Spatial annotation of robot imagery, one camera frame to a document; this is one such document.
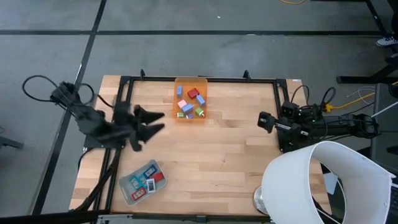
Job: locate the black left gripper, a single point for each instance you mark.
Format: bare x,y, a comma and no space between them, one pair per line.
124,115

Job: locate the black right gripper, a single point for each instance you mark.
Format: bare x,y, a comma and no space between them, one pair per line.
289,128

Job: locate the small green block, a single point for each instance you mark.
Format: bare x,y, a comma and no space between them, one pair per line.
180,115

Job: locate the pink block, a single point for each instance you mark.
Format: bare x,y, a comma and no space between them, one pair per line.
182,104

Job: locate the small purple block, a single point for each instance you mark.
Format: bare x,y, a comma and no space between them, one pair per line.
189,116

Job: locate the light blue block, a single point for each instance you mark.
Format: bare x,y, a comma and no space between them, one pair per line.
201,100
187,108

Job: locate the slim blue block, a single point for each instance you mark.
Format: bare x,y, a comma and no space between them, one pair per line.
179,91

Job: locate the blue digital clock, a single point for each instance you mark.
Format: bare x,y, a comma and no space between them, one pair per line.
150,171

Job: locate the green and white block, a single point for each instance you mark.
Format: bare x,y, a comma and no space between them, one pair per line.
199,111

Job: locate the teal arch block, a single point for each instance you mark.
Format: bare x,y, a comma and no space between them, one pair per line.
134,183

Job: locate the gray plastic bin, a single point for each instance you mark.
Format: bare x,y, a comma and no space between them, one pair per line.
124,182

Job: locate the red square block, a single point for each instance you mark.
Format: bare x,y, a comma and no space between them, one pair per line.
138,193

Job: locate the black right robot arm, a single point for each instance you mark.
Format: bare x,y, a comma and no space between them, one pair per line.
342,126

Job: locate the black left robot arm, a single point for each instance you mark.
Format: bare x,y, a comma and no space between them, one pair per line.
93,124

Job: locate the tan wooden block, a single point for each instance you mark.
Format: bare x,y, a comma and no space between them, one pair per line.
186,81

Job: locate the white lamp shade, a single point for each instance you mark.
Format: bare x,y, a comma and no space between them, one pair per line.
286,186

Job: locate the silver lamp base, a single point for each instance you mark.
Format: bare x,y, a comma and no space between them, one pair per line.
258,199

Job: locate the dark chair base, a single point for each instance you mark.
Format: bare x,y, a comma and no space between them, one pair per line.
9,141

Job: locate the person's shoe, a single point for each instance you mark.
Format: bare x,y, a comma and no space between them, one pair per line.
387,41

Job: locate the black laptop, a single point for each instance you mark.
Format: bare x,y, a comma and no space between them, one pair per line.
395,199

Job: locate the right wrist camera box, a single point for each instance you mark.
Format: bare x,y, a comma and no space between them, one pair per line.
290,109

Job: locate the black table frame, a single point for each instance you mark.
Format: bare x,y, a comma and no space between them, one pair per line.
202,80

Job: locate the black desk frame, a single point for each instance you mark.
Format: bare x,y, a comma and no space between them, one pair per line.
357,79

